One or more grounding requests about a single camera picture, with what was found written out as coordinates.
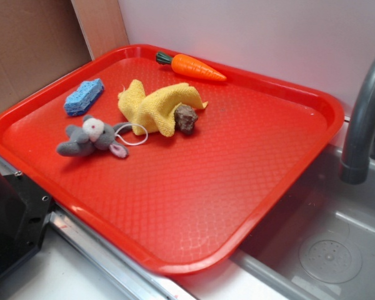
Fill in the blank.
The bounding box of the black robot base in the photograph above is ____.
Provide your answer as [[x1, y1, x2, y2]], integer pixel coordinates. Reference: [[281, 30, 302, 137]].
[[0, 173, 53, 280]]

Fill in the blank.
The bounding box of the blue sponge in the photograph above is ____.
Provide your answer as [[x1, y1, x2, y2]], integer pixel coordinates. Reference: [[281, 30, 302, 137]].
[[64, 78, 105, 116]]

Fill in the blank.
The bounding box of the red plastic tray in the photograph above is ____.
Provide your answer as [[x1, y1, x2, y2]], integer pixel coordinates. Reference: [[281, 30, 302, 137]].
[[0, 45, 344, 275]]

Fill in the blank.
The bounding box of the brown rock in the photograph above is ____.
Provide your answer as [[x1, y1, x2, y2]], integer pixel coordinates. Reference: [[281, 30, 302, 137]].
[[174, 104, 198, 136]]

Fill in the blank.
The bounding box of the yellow cloth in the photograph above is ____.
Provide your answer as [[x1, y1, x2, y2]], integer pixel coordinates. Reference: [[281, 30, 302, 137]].
[[117, 79, 208, 138]]

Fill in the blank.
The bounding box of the orange toy carrot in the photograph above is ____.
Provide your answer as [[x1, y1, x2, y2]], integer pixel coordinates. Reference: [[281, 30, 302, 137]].
[[156, 51, 227, 82]]

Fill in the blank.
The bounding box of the grey plush mouse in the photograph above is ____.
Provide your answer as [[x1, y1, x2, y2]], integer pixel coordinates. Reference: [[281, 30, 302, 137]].
[[56, 115, 148, 159]]

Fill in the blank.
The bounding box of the grey toy sink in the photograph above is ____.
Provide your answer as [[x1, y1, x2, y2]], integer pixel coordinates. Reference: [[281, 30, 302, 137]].
[[179, 146, 375, 299]]

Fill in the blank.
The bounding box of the grey faucet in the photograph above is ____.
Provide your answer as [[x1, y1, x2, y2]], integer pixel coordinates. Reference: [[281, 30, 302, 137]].
[[339, 59, 375, 184]]

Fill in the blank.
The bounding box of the brown cardboard panel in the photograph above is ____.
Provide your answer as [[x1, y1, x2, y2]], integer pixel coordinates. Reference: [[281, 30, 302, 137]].
[[0, 1, 91, 113]]

